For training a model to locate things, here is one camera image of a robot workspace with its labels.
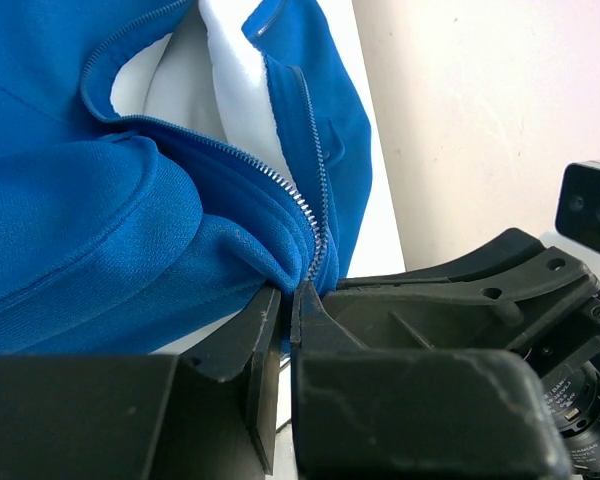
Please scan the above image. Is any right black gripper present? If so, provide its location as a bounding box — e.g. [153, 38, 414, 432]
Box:
[523, 291, 600, 479]

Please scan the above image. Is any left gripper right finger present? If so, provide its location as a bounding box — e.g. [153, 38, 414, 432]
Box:
[291, 283, 572, 479]

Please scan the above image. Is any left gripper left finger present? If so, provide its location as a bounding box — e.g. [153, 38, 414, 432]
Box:
[0, 286, 281, 479]

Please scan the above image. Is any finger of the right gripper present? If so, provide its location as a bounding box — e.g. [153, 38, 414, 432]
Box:
[337, 228, 546, 289]
[321, 247, 600, 354]

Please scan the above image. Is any blue zip-up jacket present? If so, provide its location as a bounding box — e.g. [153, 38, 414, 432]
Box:
[0, 1, 372, 354]

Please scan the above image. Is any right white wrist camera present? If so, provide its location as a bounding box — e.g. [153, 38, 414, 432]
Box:
[554, 160, 600, 254]

